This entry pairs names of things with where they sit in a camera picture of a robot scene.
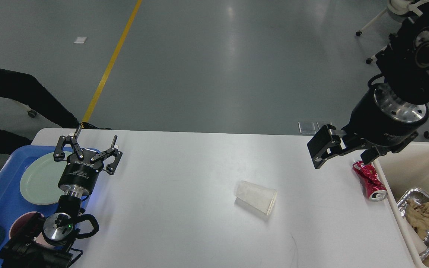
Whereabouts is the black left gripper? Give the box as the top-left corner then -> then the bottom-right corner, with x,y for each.
53,125 -> 123,198

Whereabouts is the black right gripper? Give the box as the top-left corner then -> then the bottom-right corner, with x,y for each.
308,83 -> 429,169

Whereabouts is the green plate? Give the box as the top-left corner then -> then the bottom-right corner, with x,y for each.
19,153 -> 67,205

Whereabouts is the pink mug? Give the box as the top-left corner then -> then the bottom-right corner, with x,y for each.
8,211 -> 55,248

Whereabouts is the brown paper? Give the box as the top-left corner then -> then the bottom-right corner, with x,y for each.
405,199 -> 429,239

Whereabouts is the aluminium foil tray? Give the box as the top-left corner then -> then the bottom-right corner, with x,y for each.
397,187 -> 429,261

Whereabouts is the white paper cup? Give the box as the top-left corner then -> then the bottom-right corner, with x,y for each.
402,217 -> 427,255
235,181 -> 278,216

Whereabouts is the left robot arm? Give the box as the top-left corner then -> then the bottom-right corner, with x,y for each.
0,125 -> 123,268

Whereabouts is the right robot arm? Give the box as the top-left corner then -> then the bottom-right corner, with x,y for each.
308,3 -> 429,169

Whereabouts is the right floor plate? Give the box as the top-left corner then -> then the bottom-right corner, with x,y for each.
317,121 -> 334,129

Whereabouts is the floor plate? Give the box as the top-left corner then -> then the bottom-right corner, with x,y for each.
298,121 -> 317,135
317,121 -> 334,129

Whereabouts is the crushed red can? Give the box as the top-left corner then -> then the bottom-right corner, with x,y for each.
352,160 -> 388,202

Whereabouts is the left floor plate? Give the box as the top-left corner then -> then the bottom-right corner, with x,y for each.
298,121 -> 317,135

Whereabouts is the grey office chair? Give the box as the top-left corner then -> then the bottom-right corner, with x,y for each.
23,105 -> 38,118

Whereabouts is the beige plastic bin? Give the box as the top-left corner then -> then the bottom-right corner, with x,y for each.
373,142 -> 429,268

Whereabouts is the blue plastic tray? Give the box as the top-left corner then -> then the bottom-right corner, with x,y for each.
0,146 -> 58,268

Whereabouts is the lying white paper cup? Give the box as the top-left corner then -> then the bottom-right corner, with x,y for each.
235,181 -> 278,216

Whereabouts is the seated person in black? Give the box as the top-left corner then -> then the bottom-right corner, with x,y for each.
0,64 -> 111,155

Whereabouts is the white rolling chair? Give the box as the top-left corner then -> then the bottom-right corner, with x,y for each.
355,0 -> 423,64

